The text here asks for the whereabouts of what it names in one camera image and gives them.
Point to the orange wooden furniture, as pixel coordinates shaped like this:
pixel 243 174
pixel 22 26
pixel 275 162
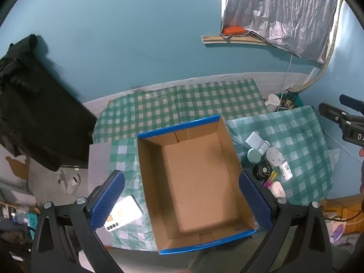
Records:
pixel 344 210

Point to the white pill bottle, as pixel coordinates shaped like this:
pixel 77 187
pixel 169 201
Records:
pixel 285 172
pixel 264 147

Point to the white oval case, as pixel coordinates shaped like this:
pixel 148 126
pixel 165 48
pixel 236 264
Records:
pixel 277 189

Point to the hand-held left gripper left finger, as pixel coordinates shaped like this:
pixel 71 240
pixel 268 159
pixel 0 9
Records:
pixel 108 202

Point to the teal carton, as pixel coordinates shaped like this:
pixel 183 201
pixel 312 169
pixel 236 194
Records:
pixel 32 221

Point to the white square box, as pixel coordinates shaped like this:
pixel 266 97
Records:
pixel 254 141

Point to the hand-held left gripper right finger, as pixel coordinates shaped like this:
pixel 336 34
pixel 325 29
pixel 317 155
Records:
pixel 256 202

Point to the blue-rimmed cardboard box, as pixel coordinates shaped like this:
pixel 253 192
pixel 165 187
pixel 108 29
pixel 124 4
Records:
pixel 196 182

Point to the crinkled silver foil sheet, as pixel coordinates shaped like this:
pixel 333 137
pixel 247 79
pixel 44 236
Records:
pixel 278 11

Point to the wooden strip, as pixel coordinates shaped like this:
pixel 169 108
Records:
pixel 227 40

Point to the pink and gold bar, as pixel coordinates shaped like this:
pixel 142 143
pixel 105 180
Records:
pixel 270 179

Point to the person's right hand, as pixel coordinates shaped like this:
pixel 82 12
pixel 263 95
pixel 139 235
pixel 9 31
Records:
pixel 362 152

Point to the black cloth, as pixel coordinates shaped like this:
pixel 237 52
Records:
pixel 37 113

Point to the large-check green cloth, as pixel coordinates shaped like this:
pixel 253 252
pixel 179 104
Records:
pixel 298 136

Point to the orange block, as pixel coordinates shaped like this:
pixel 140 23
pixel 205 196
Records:
pixel 233 30

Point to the white slipper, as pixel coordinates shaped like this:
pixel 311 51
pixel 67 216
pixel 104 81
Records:
pixel 61 179
pixel 75 180

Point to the teal patterned bag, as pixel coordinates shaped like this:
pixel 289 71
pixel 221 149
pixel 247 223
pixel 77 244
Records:
pixel 291 101

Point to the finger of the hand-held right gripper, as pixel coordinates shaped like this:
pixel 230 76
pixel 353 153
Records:
pixel 352 102
pixel 332 112

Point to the white plastic jug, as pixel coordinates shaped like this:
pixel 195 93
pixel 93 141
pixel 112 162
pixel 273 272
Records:
pixel 272 102

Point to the green round jar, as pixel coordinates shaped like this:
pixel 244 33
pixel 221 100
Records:
pixel 254 155

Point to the small-check green cloth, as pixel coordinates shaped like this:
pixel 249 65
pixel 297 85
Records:
pixel 176 105

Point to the white octagonal box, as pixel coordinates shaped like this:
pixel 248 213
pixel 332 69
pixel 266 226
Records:
pixel 275 157

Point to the white smartphone with gold stickers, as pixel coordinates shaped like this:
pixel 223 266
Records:
pixel 125 210

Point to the black round mini fan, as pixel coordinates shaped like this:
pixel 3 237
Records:
pixel 261 172

